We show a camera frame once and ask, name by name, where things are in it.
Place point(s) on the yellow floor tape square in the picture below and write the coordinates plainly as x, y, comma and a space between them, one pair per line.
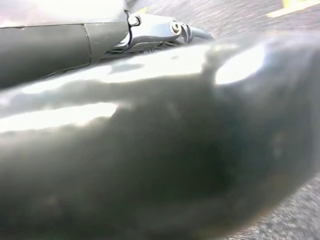
295, 6

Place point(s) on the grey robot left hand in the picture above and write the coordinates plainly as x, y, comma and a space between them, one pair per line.
50, 46

